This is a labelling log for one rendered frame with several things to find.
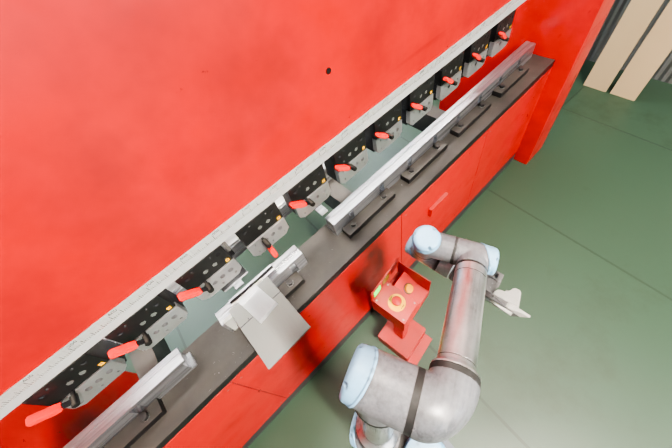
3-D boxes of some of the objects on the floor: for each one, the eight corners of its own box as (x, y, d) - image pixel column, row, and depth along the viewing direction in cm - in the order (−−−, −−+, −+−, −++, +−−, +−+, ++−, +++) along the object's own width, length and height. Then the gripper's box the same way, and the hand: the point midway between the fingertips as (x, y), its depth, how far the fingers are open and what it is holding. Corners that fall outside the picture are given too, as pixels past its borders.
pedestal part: (414, 368, 178) (415, 365, 168) (378, 340, 190) (377, 335, 180) (432, 339, 185) (433, 334, 176) (396, 313, 197) (396, 307, 188)
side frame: (526, 165, 249) (855, -531, 69) (436, 124, 295) (494, -361, 114) (541, 147, 257) (874, -518, 77) (452, 110, 303) (529, -363, 122)
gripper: (465, 249, 85) (545, 294, 76) (461, 258, 100) (528, 297, 91) (449, 276, 84) (528, 325, 75) (448, 281, 99) (513, 322, 90)
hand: (520, 317), depth 83 cm, fingers open, 11 cm apart
